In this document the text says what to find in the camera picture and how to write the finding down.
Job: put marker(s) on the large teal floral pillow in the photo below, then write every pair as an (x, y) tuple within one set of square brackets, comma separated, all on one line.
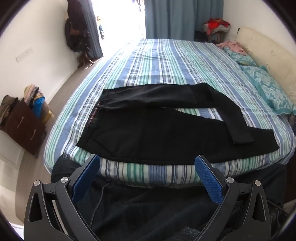
[(266, 88)]

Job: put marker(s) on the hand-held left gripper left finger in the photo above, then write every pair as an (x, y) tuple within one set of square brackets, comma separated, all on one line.
[(85, 183)]

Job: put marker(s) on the black bedside box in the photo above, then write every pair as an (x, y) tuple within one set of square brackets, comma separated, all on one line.
[(200, 36)]

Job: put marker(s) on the pile of red clothes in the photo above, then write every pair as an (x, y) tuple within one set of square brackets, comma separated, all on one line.
[(216, 26)]

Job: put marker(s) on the narrow blue curtain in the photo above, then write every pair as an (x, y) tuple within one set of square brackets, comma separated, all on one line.
[(96, 39)]

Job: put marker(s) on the person's dark trousers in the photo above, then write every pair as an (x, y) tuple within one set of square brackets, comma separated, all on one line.
[(143, 213)]

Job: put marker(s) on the black pants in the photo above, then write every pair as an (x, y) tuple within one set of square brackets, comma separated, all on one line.
[(138, 134)]

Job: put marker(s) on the striped bed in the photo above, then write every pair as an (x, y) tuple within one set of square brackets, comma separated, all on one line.
[(161, 62)]

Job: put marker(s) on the small teal floral pillow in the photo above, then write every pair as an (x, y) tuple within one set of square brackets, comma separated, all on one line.
[(240, 58)]

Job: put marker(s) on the pink cloth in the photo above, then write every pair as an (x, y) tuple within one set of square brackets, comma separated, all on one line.
[(231, 46)]

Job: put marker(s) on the hanging dark clothes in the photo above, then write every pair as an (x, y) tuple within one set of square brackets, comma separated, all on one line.
[(76, 32)]

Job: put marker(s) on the brown garment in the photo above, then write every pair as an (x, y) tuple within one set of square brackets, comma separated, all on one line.
[(8, 107)]

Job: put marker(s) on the brown dresser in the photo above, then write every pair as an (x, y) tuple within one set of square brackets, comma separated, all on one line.
[(25, 125)]

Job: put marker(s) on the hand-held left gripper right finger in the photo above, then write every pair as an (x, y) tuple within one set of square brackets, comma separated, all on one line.
[(208, 183)]

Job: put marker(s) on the bright window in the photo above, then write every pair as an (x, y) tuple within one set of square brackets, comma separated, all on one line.
[(120, 20)]

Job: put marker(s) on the pile of colourful clothes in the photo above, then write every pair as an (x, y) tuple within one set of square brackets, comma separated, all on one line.
[(38, 102)]

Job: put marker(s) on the wide blue curtain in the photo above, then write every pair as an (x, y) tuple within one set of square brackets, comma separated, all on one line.
[(180, 18)]

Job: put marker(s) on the cream headboard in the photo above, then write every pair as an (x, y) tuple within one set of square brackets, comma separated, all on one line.
[(268, 48)]

